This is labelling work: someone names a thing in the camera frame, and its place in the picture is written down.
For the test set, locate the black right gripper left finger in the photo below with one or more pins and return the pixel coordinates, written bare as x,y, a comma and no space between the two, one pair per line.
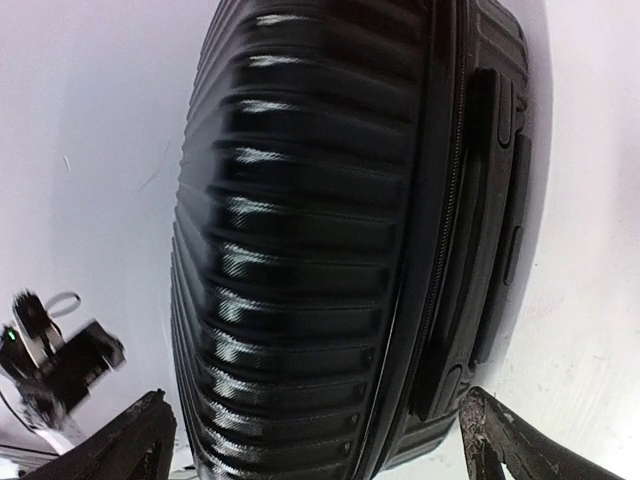
137,444

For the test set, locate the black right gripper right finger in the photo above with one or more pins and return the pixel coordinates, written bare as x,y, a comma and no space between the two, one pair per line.
497,441

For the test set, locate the black ribbed hard-shell suitcase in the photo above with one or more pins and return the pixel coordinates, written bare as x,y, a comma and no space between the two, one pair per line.
348,223

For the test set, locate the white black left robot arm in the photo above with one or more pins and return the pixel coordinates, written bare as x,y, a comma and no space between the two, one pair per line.
48,375

